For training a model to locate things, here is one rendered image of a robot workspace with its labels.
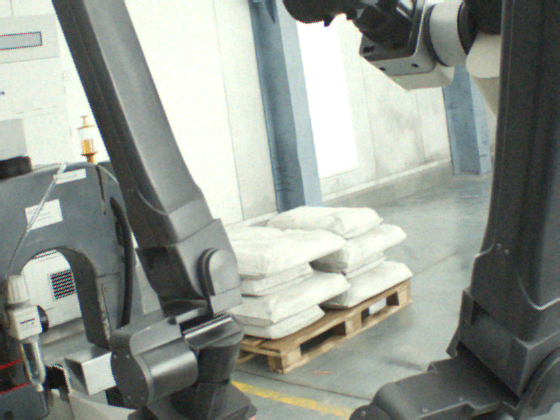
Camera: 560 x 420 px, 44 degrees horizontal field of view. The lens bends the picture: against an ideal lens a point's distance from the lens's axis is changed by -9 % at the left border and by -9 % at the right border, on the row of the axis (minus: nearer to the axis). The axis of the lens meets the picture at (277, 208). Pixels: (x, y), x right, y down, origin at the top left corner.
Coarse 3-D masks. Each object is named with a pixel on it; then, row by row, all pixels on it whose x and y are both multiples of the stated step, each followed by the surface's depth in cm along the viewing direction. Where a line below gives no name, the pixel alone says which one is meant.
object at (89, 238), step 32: (0, 192) 90; (32, 192) 93; (64, 192) 97; (96, 192) 101; (0, 224) 90; (64, 224) 97; (96, 224) 101; (0, 256) 90; (32, 256) 93; (64, 256) 104; (96, 256) 101; (0, 288) 90; (96, 288) 102; (96, 320) 103; (0, 352) 91
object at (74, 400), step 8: (72, 400) 90; (80, 400) 88; (88, 400) 88; (72, 408) 91; (80, 408) 89; (88, 408) 87; (96, 408) 87; (104, 408) 86; (112, 408) 86; (120, 408) 85; (80, 416) 90; (88, 416) 88; (96, 416) 86; (104, 416) 83; (112, 416) 86; (120, 416) 85
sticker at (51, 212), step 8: (56, 200) 96; (32, 208) 93; (48, 208) 95; (56, 208) 96; (32, 216) 93; (40, 216) 94; (48, 216) 95; (56, 216) 96; (40, 224) 94; (48, 224) 95
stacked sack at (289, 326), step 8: (304, 312) 390; (312, 312) 394; (320, 312) 398; (288, 320) 382; (296, 320) 385; (304, 320) 388; (312, 320) 392; (248, 328) 383; (256, 328) 379; (264, 328) 374; (272, 328) 374; (280, 328) 376; (288, 328) 379; (296, 328) 383; (264, 336) 376; (272, 336) 372; (280, 336) 376
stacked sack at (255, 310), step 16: (320, 272) 408; (288, 288) 384; (304, 288) 382; (320, 288) 386; (336, 288) 394; (240, 304) 376; (256, 304) 368; (272, 304) 364; (288, 304) 367; (304, 304) 376; (240, 320) 375; (256, 320) 367; (272, 320) 359
